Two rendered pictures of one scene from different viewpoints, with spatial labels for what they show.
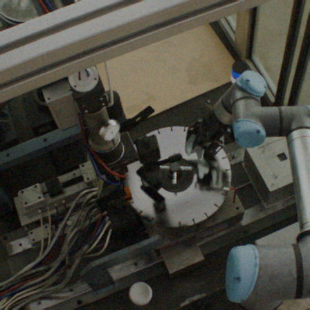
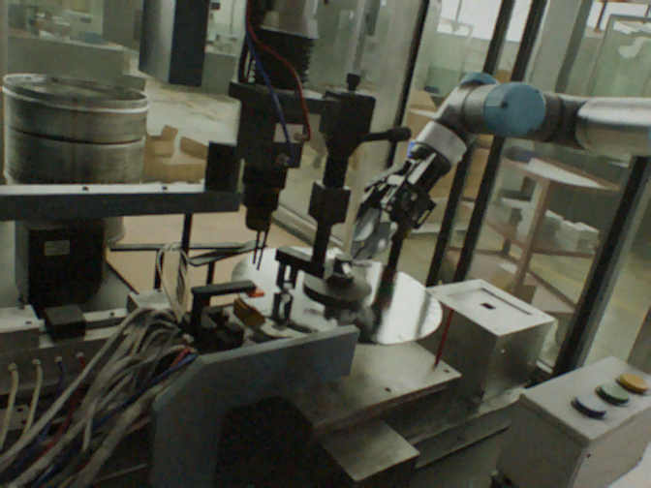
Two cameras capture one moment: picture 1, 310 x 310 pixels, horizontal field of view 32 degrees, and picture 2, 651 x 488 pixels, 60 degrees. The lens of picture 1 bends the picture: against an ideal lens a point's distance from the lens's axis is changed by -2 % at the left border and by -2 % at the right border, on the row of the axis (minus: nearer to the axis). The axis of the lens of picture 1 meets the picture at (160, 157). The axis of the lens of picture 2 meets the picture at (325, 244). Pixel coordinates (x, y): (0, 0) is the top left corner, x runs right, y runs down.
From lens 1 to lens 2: 117 cm
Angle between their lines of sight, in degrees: 47
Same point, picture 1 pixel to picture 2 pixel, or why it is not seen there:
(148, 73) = (224, 264)
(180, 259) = (370, 455)
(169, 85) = not seen: hidden behind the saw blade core
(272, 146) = (466, 295)
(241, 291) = not seen: outside the picture
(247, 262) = not seen: outside the picture
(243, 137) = (517, 97)
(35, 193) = (19, 316)
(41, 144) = (77, 191)
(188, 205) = (380, 320)
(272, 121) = (547, 95)
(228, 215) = (437, 379)
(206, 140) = (407, 193)
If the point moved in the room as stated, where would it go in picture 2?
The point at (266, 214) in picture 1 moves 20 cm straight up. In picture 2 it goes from (481, 412) to (515, 310)
